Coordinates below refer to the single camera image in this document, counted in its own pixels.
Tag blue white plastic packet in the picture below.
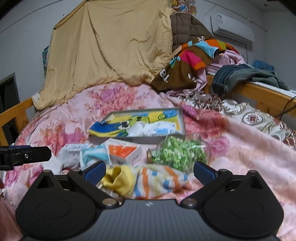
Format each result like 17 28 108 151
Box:
79 145 110 170

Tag yellow striped drawstring pouch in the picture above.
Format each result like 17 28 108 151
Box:
101 164 189 199

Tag white printed gauze cloth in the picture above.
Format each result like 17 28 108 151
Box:
126 121 178 137

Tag bag of green paper stars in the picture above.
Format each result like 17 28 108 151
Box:
147 136 208 174

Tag orange white medicine box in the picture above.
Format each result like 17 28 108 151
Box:
104 138 142 166

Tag pink floral quilt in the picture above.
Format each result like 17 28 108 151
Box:
16 82 295 240

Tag dark television screen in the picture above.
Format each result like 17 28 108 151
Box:
0 73 20 144

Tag cartoon dinosaur towel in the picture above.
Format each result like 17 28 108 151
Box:
89 109 181 138

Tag gold brocade bedsheet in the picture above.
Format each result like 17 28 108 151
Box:
178 94 295 149

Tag pink fluffy blanket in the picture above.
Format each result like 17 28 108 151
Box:
1 196 23 240

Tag blue denim jeans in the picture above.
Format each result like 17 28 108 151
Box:
211 64 252 95

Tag brown multicolour striped garment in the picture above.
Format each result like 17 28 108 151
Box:
150 38 239 92

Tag dark grey garment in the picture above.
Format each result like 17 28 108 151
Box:
230 69 289 90

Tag lilac pink sheet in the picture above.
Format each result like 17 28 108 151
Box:
166 50 246 97

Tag beige dotted blanket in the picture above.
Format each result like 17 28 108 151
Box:
33 1 173 110

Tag brown quilted duvet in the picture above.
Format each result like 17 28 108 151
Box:
170 13 215 51

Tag white air conditioner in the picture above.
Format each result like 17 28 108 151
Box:
211 14 254 44

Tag wooden bed rail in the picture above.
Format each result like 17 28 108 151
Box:
206 74 296 121

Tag blue wall poster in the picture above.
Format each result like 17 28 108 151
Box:
42 46 49 77

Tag black cable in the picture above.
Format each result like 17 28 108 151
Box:
278 94 296 121

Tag cartoon wall poster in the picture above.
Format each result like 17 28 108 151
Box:
170 0 197 15

